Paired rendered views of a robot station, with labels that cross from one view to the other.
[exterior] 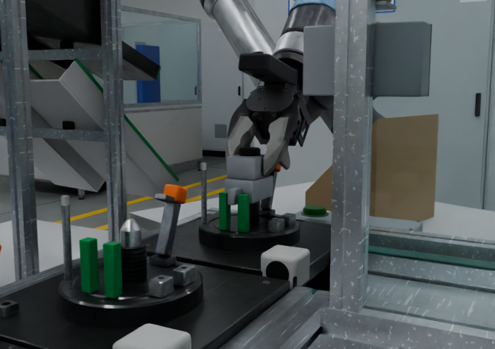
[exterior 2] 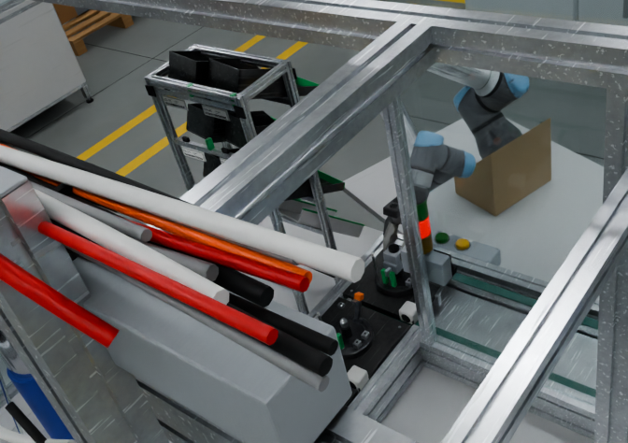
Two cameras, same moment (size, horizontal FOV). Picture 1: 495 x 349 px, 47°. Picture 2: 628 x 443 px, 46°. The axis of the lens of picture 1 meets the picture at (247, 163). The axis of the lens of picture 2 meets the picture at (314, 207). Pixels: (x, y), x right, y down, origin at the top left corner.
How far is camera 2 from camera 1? 1.52 m
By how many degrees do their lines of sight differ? 33
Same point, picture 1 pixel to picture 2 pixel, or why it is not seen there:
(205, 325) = (373, 358)
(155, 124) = not seen: outside the picture
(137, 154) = (339, 227)
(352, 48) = (416, 272)
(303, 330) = (409, 355)
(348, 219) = (424, 319)
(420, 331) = (451, 356)
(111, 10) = (316, 187)
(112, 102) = (323, 222)
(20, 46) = not seen: hidden behind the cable
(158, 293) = (356, 348)
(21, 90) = not seen: hidden behind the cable
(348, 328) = (429, 350)
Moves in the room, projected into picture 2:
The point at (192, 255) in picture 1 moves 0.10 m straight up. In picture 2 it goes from (371, 301) to (365, 275)
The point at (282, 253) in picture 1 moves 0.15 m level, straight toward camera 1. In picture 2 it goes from (406, 310) to (398, 353)
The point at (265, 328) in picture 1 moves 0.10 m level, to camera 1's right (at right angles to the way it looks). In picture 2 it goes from (395, 355) to (434, 356)
